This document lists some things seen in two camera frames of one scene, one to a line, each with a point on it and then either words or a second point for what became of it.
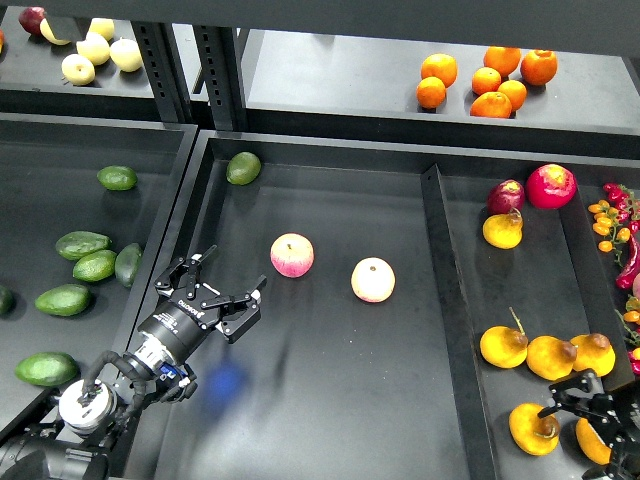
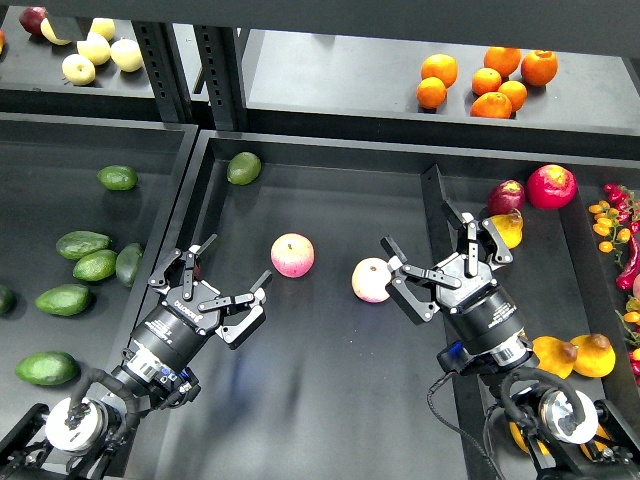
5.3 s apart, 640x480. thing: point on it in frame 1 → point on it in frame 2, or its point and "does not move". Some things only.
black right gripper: (615, 415) → (482, 316)
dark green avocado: (48, 369) does not move
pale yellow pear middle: (95, 47) does not move
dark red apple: (505, 196) does not move
